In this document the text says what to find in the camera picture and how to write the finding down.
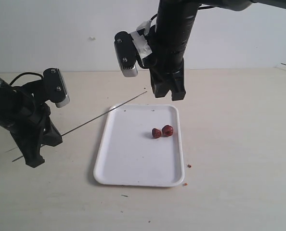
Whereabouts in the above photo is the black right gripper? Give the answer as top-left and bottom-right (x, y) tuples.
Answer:
(140, 24), (186, 101)

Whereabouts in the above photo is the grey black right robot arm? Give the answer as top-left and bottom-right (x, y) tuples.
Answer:
(143, 0), (286, 101)

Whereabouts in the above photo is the thin metal skewer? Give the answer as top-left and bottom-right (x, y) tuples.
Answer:
(12, 90), (148, 162)

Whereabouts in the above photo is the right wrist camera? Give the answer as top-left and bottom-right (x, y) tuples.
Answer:
(114, 31), (138, 77)

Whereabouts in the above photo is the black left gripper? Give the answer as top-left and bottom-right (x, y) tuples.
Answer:
(0, 79), (63, 167)

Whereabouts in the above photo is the red jujube piece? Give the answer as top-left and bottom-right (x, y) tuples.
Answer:
(162, 125), (174, 137)
(152, 128), (162, 139)

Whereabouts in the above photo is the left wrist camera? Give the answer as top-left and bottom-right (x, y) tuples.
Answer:
(43, 68), (70, 108)

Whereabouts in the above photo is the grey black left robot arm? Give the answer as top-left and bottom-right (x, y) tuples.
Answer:
(0, 68), (70, 168)

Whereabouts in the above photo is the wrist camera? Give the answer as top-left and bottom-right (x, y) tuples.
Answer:
(43, 68), (70, 108)
(114, 31), (138, 77)

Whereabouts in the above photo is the white rectangular plastic tray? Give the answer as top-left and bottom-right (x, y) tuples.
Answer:
(93, 104), (184, 187)

